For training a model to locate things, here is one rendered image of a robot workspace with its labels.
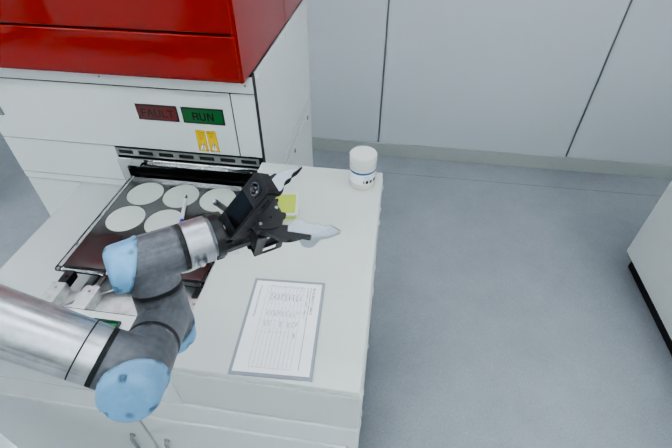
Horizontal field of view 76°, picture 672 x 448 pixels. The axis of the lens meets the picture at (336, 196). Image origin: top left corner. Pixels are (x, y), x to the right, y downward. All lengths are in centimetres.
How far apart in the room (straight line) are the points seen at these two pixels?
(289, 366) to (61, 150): 104
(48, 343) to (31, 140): 106
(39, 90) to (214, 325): 87
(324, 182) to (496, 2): 169
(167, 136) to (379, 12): 157
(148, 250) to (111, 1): 64
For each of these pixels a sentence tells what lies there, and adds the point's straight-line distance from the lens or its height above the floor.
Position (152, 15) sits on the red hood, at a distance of 110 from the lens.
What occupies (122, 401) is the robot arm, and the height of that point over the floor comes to 117.
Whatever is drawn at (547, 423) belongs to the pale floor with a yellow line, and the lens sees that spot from 198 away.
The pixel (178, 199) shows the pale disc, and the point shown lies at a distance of 128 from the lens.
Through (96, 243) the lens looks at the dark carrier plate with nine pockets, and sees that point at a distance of 123.
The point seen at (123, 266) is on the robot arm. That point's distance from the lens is 67.
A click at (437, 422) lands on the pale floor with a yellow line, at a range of 185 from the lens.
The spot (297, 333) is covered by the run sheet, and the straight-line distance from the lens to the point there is 84.
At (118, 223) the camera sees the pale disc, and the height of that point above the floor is 90.
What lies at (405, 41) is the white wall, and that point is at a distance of 261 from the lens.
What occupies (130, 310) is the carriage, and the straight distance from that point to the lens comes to 108.
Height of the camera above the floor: 168
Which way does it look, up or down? 40 degrees down
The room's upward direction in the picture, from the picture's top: straight up
